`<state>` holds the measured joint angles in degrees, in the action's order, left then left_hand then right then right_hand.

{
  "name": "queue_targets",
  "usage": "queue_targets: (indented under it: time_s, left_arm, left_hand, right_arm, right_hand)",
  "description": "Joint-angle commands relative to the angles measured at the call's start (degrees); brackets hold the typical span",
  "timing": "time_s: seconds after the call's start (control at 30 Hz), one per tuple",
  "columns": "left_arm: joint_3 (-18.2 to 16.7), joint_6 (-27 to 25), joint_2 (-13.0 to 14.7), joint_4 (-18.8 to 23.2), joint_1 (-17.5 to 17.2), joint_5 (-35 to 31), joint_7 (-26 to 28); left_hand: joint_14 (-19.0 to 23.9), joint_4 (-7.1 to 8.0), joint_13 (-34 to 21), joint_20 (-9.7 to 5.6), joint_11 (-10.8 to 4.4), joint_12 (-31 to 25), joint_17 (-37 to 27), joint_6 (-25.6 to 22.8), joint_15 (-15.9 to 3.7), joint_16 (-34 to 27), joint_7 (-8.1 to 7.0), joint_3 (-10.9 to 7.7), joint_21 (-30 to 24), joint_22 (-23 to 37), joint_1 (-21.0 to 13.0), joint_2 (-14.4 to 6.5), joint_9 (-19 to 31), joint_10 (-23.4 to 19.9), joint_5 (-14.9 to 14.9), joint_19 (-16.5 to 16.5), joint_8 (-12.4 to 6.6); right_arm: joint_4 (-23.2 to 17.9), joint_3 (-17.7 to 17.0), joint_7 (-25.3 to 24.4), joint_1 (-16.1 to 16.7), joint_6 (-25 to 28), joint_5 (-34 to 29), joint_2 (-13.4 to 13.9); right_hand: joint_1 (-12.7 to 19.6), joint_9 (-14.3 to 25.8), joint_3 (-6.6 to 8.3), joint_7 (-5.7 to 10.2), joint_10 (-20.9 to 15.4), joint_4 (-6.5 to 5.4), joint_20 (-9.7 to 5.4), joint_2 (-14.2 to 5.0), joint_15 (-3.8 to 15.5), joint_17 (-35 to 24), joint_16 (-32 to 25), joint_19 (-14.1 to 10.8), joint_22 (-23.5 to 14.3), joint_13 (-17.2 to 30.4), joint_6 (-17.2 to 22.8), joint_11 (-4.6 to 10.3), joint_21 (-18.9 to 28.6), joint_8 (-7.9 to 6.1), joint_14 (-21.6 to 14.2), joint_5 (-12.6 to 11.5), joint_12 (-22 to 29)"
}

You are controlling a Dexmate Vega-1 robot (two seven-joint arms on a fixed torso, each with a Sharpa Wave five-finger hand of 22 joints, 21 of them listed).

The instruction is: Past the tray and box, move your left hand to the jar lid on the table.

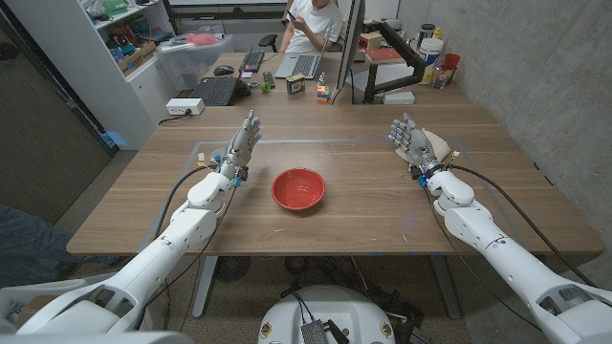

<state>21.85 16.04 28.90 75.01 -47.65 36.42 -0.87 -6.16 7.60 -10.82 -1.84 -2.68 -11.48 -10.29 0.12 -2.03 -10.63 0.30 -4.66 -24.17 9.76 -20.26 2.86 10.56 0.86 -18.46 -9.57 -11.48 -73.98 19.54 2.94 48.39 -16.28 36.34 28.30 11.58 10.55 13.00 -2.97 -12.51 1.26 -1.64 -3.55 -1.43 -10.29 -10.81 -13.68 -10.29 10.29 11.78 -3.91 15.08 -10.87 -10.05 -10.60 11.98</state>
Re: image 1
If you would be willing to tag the flat white box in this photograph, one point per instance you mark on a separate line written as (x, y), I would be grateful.
(398, 98)

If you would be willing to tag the yellow bottle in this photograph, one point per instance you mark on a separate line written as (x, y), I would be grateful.
(437, 33)

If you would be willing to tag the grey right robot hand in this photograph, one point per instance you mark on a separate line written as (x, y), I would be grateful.
(418, 145)

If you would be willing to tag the red book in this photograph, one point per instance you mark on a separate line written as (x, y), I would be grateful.
(384, 54)

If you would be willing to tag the pink flat package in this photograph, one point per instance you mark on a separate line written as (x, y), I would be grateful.
(201, 39)

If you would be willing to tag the red cup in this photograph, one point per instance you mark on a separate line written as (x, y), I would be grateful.
(452, 61)

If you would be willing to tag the black lidded thermos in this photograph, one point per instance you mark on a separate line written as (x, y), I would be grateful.
(425, 32)

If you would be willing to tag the white shelf cabinet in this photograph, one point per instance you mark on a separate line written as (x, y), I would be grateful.
(91, 71)

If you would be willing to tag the cardboard box with clutter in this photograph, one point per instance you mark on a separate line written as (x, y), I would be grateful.
(138, 56)

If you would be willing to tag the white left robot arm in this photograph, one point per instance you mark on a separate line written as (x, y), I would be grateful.
(158, 253)

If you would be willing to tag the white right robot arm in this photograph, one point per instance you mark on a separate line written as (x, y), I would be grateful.
(502, 258)

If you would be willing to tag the person in white shirt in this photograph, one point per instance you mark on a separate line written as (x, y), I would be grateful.
(315, 19)

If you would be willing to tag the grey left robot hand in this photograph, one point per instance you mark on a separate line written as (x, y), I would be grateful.
(241, 143)

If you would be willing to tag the black computer mouse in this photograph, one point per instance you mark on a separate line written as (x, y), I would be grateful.
(224, 70)

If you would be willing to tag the black floor fan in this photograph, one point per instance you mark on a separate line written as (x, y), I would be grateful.
(232, 268)

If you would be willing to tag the black keyboard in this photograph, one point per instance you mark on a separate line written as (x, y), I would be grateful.
(252, 59)

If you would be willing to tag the black laptop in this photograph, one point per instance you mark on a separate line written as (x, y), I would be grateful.
(217, 91)

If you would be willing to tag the colourful puzzle cube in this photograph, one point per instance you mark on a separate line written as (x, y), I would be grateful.
(322, 93)

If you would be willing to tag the clear glass jar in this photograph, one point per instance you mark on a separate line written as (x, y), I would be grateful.
(442, 77)

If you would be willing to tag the grey table leg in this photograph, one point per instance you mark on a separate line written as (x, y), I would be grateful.
(446, 286)
(204, 286)

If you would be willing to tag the small printed tin box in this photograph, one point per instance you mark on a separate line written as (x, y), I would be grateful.
(295, 84)

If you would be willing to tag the clear plastic storage bin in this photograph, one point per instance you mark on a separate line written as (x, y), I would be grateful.
(191, 62)

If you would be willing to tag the white plastic tub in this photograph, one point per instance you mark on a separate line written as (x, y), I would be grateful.
(431, 51)

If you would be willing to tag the black phone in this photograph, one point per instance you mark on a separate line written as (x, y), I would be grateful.
(291, 15)

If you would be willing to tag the small grey figurine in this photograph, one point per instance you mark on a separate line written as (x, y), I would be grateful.
(321, 79)

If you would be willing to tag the red bowl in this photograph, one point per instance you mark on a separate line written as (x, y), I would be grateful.
(298, 188)

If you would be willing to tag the computer monitor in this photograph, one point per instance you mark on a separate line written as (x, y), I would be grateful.
(351, 38)

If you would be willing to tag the beige folded cloth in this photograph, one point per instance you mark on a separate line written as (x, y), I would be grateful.
(438, 143)

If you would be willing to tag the brown cardboard floor box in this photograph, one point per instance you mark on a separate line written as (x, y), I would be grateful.
(31, 308)

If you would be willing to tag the black office chair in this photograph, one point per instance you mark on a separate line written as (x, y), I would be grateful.
(268, 40)

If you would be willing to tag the small cardboard box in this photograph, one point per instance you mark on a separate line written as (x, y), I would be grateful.
(370, 41)

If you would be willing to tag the white power strip box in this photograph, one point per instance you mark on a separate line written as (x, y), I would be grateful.
(184, 106)

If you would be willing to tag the person leg in jeans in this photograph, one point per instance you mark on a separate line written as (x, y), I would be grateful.
(33, 243)

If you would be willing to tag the small black remote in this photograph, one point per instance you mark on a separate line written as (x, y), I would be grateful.
(268, 79)

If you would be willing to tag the silver laptop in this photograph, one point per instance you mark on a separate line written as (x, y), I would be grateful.
(303, 64)

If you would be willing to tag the white robot torso base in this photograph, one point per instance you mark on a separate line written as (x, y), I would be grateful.
(334, 306)

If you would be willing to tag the small green object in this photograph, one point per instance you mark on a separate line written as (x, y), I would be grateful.
(266, 87)

